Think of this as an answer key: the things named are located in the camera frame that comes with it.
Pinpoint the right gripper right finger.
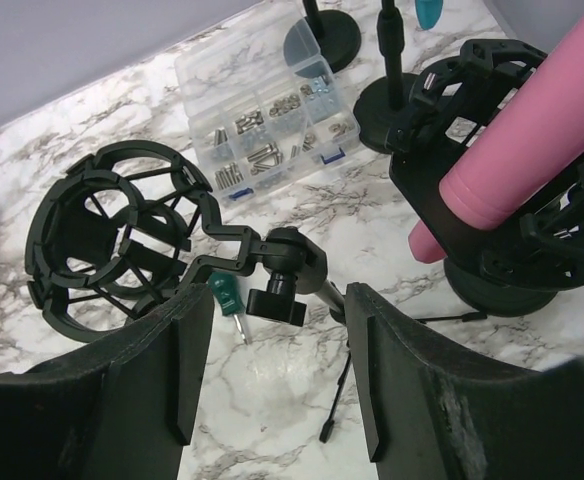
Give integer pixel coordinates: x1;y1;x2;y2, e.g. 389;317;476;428
345;283;584;479

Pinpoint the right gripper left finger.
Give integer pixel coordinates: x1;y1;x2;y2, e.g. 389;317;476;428
0;284;214;479

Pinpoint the black tripod shock mount stand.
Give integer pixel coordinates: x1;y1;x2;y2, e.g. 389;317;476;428
24;140;353;444

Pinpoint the black round-base shock mount stand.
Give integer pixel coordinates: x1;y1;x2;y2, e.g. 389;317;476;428
386;39;584;316

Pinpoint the pink microphone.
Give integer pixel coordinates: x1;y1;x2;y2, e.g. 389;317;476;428
409;15;584;263

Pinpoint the black stand holding teal microphone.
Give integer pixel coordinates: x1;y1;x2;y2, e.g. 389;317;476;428
353;0;417;154

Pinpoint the black stand holding beige microphone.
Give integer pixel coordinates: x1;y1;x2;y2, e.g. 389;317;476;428
283;1;362;73

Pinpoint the teal microphone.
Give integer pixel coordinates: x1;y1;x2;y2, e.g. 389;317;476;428
414;0;443;30

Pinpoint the clear plastic screw box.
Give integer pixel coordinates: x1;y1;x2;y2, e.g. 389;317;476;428
175;3;359;208

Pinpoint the green handled screwdriver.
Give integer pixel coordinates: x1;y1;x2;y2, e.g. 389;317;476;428
207;272;250;345

